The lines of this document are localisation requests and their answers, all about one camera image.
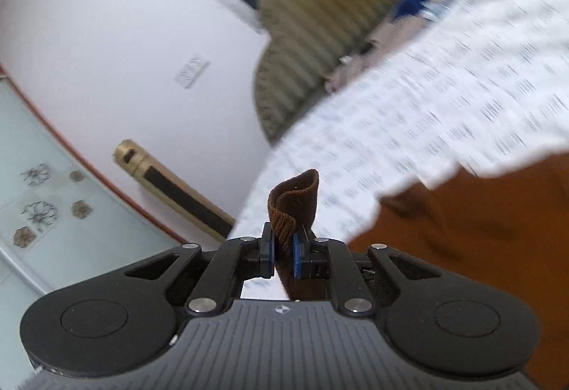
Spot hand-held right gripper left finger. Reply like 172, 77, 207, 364
124, 222, 277, 320

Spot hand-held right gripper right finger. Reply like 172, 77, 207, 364
292, 228, 443, 319

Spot brown knit sweater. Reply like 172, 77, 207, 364
268, 152, 569, 390

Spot white script-printed blanket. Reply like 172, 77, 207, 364
229, 0, 569, 302

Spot olive striped padded headboard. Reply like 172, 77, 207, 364
253, 0, 456, 146

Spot dark blue cloth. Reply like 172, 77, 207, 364
393, 0, 442, 20

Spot wooden frame furniture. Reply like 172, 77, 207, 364
113, 140, 236, 242

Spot white wall socket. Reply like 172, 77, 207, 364
175, 69, 197, 90
189, 56, 212, 78

